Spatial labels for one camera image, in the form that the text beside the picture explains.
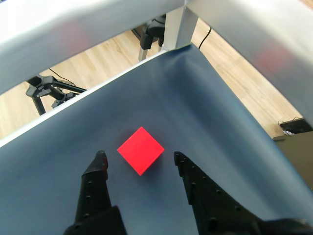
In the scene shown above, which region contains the black stand with grey leg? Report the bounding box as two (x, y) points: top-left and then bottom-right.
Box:
(138, 14), (167, 62)

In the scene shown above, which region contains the olive brown box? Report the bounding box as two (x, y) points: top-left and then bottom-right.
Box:
(272, 131), (313, 193)

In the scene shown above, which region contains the grey metal frame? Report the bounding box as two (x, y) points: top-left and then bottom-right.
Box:
(0, 0), (313, 119)

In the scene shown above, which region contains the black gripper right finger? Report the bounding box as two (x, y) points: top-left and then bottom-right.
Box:
(173, 151), (313, 235)

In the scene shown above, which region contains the black floor cable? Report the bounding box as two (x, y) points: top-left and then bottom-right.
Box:
(48, 68), (75, 86)
(198, 26), (212, 49)

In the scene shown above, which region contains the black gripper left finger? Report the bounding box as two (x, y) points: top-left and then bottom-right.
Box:
(63, 149), (128, 235)

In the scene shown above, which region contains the red cube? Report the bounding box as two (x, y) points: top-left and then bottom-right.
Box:
(116, 126), (165, 176)

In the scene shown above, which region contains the black tripod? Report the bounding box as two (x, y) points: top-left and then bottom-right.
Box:
(25, 74), (88, 116)

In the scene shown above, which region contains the black device with wires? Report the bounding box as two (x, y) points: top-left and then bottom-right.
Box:
(278, 117), (308, 135)

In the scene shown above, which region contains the blue-grey table mat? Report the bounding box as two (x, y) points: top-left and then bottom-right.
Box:
(0, 44), (313, 235)

